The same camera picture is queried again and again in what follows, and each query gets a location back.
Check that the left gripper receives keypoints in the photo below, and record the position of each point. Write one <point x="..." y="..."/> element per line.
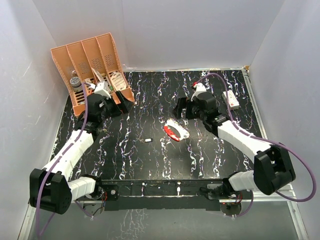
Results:
<point x="124" y="106"/>

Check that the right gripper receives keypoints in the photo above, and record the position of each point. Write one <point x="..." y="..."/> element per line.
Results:
<point x="182" y="104"/>

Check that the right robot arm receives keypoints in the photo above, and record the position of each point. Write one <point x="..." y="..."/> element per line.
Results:
<point x="272" y="165"/>

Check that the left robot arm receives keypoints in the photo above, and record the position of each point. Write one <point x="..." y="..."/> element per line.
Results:
<point x="49" y="187"/>

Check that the white blister pack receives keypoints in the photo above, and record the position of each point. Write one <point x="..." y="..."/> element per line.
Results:
<point x="118" y="81"/>

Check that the white paper packet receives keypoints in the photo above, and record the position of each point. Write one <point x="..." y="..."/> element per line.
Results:
<point x="99" y="77"/>

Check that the small white card box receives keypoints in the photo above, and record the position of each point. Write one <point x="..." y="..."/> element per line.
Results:
<point x="87" y="81"/>

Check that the orange plastic desk organizer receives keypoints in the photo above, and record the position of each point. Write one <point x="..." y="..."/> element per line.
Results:
<point x="76" y="60"/>

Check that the small white cardboard box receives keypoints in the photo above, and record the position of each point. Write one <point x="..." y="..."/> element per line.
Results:
<point x="230" y="99"/>

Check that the round grey tin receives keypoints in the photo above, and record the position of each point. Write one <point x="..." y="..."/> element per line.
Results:
<point x="76" y="84"/>

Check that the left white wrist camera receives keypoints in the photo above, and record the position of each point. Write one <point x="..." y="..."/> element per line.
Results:
<point x="103" y="89"/>

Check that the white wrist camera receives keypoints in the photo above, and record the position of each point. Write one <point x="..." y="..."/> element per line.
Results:
<point x="198" y="89"/>
<point x="103" y="89"/>

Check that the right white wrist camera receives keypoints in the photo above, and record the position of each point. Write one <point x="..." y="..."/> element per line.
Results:
<point x="198" y="89"/>

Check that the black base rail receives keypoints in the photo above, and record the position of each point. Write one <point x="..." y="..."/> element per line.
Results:
<point x="157" y="195"/>

